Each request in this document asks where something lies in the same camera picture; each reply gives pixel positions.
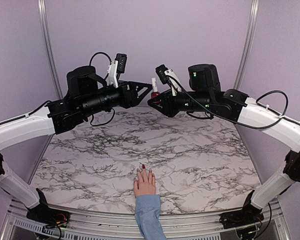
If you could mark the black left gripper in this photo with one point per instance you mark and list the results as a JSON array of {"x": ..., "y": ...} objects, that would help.
[{"x": 131, "y": 98}]

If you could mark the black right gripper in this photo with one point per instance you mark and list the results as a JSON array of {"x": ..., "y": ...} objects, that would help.
[{"x": 168, "y": 108}]

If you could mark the red nail polish bottle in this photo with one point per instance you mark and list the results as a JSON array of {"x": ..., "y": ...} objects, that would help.
[{"x": 154, "y": 94}]

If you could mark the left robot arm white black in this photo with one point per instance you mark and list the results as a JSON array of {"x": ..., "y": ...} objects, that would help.
[{"x": 87, "y": 94}]

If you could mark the blue shirt sleeve forearm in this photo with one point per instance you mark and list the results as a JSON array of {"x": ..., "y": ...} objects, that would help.
[{"x": 147, "y": 213}]

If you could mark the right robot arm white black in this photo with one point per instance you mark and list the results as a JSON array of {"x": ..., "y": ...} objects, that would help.
[{"x": 238, "y": 108}]

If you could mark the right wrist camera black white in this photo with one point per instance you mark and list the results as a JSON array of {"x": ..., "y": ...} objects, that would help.
[{"x": 168, "y": 76}]

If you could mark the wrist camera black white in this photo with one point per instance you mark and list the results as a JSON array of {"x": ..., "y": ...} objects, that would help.
[
  {"x": 168, "y": 76},
  {"x": 116, "y": 68}
]

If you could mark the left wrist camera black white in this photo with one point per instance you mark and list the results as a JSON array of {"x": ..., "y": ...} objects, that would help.
[{"x": 116, "y": 68}]

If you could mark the right aluminium corner post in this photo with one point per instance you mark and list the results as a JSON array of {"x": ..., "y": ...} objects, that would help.
[{"x": 248, "y": 42}]

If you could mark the aluminium corner post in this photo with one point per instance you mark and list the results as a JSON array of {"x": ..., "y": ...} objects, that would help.
[
  {"x": 248, "y": 42},
  {"x": 48, "y": 47}
]

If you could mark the left aluminium corner post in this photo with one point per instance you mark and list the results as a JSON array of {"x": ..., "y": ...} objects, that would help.
[{"x": 48, "y": 47}]

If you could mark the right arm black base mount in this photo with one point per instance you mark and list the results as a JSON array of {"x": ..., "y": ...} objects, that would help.
[{"x": 248, "y": 214}]

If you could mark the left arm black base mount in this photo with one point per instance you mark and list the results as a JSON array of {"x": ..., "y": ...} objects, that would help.
[{"x": 44, "y": 214}]

